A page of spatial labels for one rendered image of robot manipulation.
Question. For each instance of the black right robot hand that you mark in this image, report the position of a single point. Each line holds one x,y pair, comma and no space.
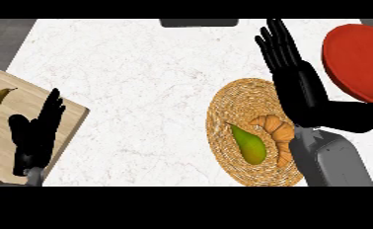
300,98

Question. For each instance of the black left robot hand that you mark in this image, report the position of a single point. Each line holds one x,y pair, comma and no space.
38,131

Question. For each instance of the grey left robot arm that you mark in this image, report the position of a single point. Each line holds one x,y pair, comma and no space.
34,177

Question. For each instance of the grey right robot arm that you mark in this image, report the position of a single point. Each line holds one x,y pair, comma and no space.
331,160

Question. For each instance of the golden brown croissant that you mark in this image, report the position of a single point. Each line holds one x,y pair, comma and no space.
281,131

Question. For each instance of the round woven wicker placemat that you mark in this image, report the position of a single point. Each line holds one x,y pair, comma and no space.
237,108

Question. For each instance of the red bowl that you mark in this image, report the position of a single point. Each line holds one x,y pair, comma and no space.
351,61

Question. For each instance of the pale wooden cutting board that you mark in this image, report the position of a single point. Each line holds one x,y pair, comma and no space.
14,108

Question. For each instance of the yellow-green pear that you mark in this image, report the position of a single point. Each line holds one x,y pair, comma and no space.
3,94

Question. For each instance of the green pear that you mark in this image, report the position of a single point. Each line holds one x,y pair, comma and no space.
249,145

